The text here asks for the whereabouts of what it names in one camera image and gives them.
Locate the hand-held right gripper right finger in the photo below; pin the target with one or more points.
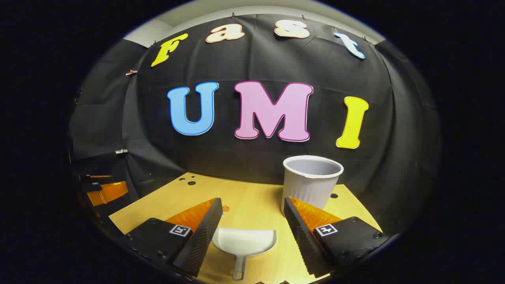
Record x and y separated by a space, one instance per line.
302 240

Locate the white plastic dustpan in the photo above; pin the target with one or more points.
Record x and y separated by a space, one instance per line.
244 240

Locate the white ribbed garbage bin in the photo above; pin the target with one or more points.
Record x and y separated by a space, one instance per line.
311 189

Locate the wooden desktop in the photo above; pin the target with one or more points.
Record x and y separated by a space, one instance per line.
252 205

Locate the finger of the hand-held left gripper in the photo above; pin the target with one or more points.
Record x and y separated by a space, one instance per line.
110 191

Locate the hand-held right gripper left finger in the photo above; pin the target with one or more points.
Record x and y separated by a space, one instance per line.
201 240

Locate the copper cloth clip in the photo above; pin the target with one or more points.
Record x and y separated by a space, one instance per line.
131 72

